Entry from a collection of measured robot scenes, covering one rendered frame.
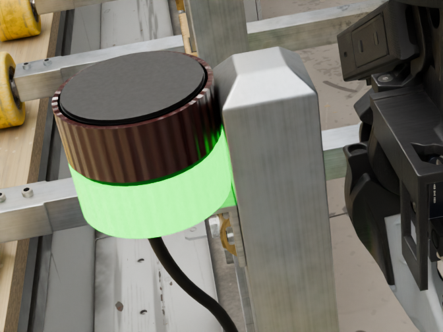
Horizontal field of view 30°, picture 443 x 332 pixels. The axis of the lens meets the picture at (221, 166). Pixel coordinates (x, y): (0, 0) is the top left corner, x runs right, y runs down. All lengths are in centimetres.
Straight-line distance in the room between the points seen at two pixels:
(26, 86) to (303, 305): 59
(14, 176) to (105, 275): 33
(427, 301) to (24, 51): 82
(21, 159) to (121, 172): 57
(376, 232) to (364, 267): 165
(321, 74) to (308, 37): 201
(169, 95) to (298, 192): 6
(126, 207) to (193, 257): 82
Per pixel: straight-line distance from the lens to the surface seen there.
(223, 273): 96
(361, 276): 200
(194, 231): 116
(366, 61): 37
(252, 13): 306
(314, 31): 89
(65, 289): 93
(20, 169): 84
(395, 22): 33
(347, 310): 192
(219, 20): 55
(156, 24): 185
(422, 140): 31
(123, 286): 110
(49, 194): 67
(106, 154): 29
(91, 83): 31
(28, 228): 68
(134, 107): 29
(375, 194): 36
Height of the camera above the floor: 131
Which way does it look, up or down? 32 degrees down
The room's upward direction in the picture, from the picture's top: 10 degrees counter-clockwise
